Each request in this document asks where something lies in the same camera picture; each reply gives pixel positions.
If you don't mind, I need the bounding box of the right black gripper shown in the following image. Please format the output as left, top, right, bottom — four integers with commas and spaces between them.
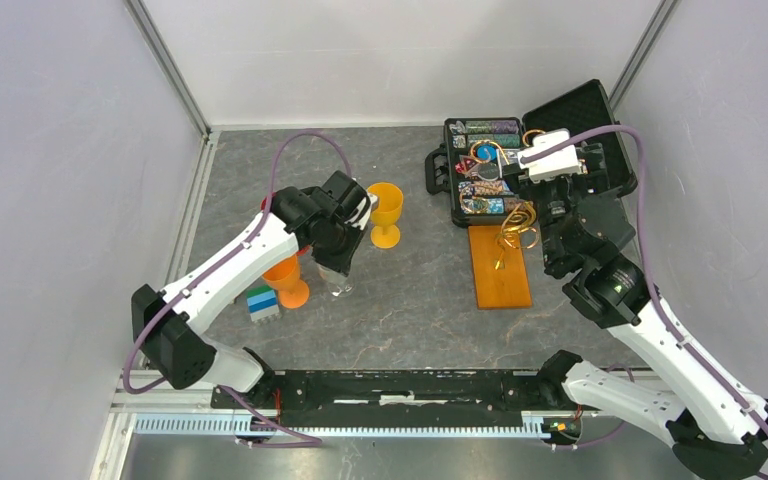
502, 141, 609, 270

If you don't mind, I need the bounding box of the orange wine glass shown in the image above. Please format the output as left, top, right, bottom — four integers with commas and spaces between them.
262, 255, 310, 309

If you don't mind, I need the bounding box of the yellow wine glass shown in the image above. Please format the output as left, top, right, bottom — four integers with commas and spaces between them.
367, 182, 404, 249

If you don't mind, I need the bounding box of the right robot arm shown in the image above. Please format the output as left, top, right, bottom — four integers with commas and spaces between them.
502, 141, 768, 479

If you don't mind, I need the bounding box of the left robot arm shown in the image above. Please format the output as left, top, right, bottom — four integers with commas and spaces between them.
130, 171, 379, 408

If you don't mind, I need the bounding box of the orange wooden rack base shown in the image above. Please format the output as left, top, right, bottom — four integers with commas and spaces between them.
467, 226, 533, 310

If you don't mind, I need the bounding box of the black poker chip case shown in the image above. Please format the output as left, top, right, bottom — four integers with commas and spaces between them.
424, 79, 615, 228

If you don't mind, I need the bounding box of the green blue toy block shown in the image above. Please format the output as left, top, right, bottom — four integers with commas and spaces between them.
245, 285, 281, 323

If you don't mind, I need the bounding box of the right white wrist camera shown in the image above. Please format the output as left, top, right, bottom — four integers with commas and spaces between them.
516, 129, 585, 183

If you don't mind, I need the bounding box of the gold wire glass rack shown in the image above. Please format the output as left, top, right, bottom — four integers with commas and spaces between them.
458, 129, 543, 250

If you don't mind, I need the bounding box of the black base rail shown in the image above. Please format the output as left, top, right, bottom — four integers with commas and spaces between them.
242, 369, 581, 428

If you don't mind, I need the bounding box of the white cable duct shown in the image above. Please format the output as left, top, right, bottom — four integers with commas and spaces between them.
133, 413, 550, 440

